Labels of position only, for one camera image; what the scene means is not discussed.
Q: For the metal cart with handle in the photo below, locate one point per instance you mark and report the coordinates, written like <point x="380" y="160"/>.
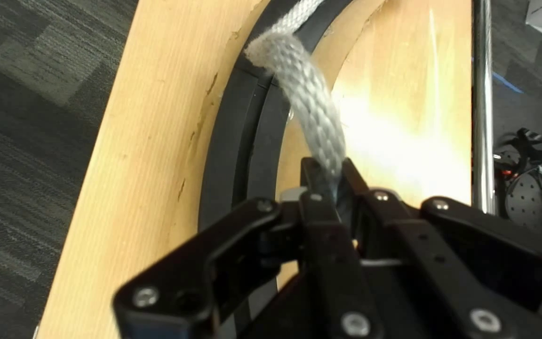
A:
<point x="482" y="108"/>

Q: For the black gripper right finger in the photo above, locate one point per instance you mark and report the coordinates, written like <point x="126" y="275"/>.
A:
<point x="478" y="275"/>

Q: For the black curved track object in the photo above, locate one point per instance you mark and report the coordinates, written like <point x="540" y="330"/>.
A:
<point x="247" y="132"/>

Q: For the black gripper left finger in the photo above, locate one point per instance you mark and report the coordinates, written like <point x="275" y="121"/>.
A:
<point x="269" y="270"/>

